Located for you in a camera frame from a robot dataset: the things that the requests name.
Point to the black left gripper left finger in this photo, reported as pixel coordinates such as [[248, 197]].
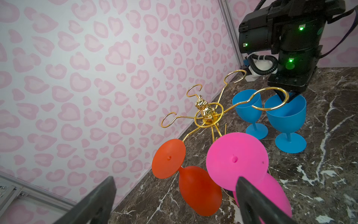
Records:
[[95, 208]]

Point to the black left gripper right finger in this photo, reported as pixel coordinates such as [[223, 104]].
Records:
[[255, 207]]

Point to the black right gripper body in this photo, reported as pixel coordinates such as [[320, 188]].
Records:
[[295, 70]]

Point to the blue wine glass front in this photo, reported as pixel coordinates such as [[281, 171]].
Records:
[[287, 120]]

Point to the blue wine glass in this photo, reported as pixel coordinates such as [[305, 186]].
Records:
[[249, 114], [287, 120]]

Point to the magenta wine glass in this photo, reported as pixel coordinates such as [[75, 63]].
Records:
[[239, 154]]

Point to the red wine glass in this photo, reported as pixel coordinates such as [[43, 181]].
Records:
[[197, 188]]

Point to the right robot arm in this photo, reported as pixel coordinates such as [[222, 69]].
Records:
[[283, 41]]

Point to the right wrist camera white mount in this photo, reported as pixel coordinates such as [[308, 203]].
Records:
[[260, 66]]

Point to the aluminium corner post left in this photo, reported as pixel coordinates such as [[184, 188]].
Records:
[[16, 190]]

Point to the aluminium corner post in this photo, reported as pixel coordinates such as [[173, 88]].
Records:
[[231, 29], [16, 190]]

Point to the aluminium corner post right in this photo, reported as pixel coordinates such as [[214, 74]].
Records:
[[231, 29]]

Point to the gold wire glass rack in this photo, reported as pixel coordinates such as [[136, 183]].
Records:
[[209, 114]]

